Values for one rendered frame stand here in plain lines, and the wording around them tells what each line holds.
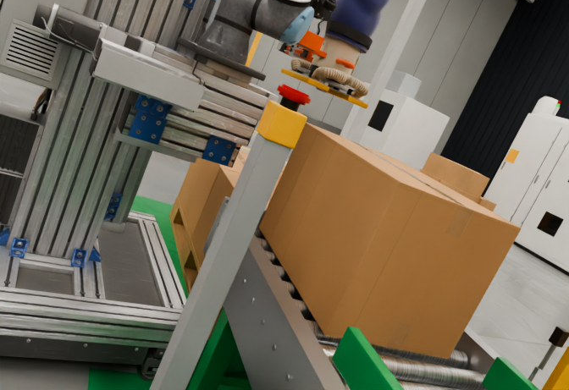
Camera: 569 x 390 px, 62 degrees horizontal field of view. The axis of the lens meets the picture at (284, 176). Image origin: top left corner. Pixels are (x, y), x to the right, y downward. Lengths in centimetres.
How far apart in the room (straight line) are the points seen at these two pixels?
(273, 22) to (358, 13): 67
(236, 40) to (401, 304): 84
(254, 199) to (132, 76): 46
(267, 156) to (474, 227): 55
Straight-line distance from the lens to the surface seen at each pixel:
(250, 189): 94
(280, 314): 107
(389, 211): 106
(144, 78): 123
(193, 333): 108
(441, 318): 131
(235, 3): 140
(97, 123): 156
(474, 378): 142
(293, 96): 92
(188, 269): 240
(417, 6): 540
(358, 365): 100
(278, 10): 135
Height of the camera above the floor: 105
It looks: 11 degrees down
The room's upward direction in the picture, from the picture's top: 24 degrees clockwise
